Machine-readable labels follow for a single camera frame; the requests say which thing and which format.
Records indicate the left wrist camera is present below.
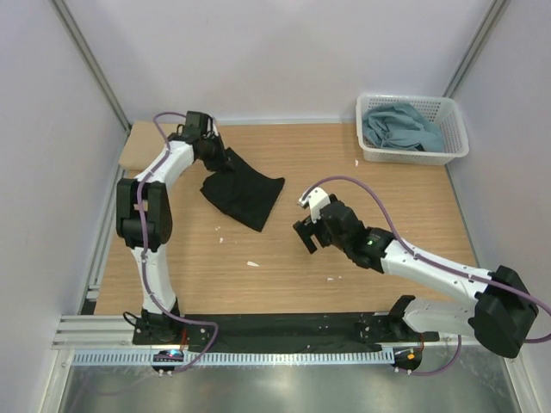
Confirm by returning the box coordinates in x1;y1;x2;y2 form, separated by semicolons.
176;111;214;141

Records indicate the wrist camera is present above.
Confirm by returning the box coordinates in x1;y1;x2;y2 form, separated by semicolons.
297;187;338;225
176;111;214;141

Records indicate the folded beige t shirt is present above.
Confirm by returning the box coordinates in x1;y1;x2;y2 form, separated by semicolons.
119;120;165;171

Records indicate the white plastic basket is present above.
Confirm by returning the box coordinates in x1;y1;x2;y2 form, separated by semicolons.
356;93;469;166

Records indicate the aluminium frame rail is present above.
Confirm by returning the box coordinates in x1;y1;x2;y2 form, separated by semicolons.
52;301;477;348

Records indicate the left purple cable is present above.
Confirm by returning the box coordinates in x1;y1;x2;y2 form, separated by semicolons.
135;111;223;376

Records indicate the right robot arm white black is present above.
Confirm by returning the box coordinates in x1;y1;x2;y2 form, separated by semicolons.
294;197;539;359

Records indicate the purple cable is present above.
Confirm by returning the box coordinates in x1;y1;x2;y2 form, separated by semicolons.
300;176;551;378
135;111;223;376

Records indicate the black t shirt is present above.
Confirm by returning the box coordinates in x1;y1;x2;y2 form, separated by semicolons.
201;148;285;232

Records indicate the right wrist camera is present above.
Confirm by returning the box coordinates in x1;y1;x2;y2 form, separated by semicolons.
297;187;338;225

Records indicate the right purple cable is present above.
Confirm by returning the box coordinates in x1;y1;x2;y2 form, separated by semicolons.
300;176;551;378

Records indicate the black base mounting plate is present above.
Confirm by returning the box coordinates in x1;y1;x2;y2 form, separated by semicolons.
131;312;439;354

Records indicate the white slotted cable duct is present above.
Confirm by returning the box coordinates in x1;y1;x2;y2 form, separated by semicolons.
71;348;394;367

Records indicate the blue t shirt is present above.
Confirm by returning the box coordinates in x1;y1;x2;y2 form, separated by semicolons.
362;102;444;152

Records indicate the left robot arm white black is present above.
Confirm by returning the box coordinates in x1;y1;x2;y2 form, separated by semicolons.
115;130;232;344

